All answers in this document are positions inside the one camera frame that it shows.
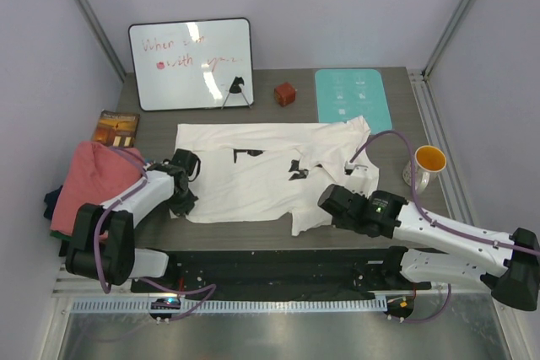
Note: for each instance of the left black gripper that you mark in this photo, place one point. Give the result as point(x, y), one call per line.
point(186, 206)

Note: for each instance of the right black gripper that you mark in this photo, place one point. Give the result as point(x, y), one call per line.
point(340, 222)

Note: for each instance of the white t shirt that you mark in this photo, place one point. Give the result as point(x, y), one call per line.
point(260, 172)

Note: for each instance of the small white whiteboard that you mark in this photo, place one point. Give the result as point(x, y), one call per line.
point(191, 65)

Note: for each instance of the red brown cube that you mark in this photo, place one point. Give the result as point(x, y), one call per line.
point(285, 94)

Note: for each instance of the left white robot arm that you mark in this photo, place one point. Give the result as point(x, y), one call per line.
point(103, 243)

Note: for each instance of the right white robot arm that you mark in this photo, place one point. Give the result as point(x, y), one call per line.
point(505, 265)

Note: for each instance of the white mug yellow inside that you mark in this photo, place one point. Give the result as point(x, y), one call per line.
point(428, 161)

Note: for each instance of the brown book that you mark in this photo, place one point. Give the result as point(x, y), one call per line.
point(116, 129)

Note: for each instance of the pink folded t shirt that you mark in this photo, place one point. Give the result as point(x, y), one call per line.
point(96, 174)

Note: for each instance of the teal cutting board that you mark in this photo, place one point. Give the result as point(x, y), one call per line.
point(343, 94)

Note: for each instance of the green folded t shirt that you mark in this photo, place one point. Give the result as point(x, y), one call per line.
point(58, 235)

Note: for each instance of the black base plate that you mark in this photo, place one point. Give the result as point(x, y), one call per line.
point(291, 275)

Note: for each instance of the right aluminium rail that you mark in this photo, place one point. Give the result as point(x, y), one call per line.
point(452, 188)

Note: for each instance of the aluminium rail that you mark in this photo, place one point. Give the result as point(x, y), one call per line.
point(452, 188)
point(464, 288)

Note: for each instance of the perforated cable tray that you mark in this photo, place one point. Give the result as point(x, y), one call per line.
point(169, 305)

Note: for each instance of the front aluminium rail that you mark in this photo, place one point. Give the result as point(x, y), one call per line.
point(464, 288)

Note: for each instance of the left aluminium frame post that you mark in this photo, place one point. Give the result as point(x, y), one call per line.
point(97, 30)

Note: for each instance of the aluminium frame post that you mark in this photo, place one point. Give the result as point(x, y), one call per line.
point(97, 30)
point(457, 18)

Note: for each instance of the right aluminium frame post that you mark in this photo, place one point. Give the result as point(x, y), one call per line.
point(457, 18)

